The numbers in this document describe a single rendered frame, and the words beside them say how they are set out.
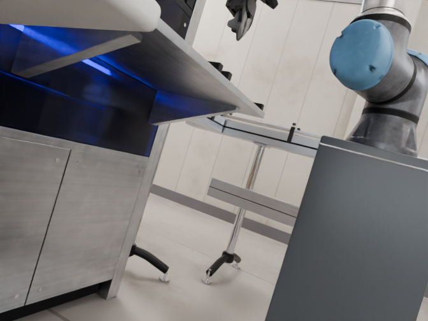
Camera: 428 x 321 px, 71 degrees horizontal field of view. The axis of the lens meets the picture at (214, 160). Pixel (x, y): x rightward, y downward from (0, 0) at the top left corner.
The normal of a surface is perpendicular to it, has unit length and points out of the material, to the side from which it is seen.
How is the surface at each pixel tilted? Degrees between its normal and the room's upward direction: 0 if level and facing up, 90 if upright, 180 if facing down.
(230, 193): 90
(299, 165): 90
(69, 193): 90
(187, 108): 90
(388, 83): 132
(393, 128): 73
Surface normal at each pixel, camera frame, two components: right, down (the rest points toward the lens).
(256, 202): -0.44, -0.12
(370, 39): -0.80, -0.10
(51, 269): 0.85, 0.26
